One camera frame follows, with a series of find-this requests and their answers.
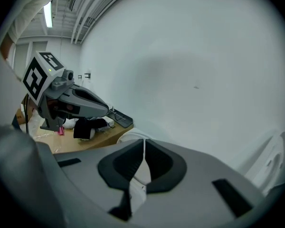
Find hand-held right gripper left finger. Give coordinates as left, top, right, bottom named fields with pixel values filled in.
left=35, top=138, right=145, bottom=228

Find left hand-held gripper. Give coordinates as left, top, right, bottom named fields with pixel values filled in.
left=22, top=51, right=110, bottom=132

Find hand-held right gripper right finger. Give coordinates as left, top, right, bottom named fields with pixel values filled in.
left=132, top=138, right=273, bottom=228

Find person's left forearm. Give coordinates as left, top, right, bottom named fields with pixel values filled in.
left=0, top=33, right=17, bottom=62

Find white toilet with oval lid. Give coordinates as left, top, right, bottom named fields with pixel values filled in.
left=244, top=129, right=285, bottom=195

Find black garment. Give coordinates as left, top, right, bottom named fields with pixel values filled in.
left=73, top=117, right=108, bottom=140

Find small white carton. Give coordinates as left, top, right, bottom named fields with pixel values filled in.
left=104, top=117, right=116, bottom=128

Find white cloth bundle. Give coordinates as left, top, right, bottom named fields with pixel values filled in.
left=63, top=118, right=80, bottom=130

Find black metal tray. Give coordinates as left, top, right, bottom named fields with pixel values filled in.
left=108, top=107, right=134, bottom=129

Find ceiling pipes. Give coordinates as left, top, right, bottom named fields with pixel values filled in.
left=70, top=0, right=143, bottom=45

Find ceiling tube light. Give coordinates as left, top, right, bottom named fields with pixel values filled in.
left=43, top=0, right=54, bottom=29

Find person's white shirt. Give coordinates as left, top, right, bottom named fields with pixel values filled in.
left=8, top=0, right=61, bottom=45

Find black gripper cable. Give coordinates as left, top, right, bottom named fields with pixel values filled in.
left=23, top=94, right=30, bottom=134

